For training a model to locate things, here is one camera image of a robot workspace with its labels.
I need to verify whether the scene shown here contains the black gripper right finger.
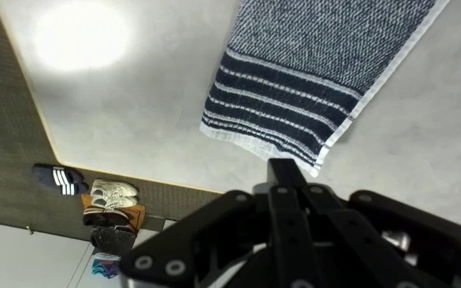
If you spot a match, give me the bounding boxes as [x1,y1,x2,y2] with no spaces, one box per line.
[268,158,461,288]

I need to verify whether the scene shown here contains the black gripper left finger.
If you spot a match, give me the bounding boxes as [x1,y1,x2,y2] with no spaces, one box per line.
[119,190,273,288]

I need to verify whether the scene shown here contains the grey striped towel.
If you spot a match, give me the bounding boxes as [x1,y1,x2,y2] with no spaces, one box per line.
[201,0,450,174]

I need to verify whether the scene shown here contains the brown shoes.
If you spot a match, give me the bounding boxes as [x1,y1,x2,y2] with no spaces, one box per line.
[82,195,148,230]

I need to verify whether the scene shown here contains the black shoes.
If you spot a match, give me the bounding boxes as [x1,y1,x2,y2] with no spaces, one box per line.
[90,225,137,256]

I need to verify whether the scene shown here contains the white sneakers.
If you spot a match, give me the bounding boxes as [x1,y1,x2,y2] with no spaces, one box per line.
[90,179,138,209]

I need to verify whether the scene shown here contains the navy striped slide sandal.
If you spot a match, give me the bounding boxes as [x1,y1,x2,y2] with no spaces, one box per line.
[31,163,89,197]

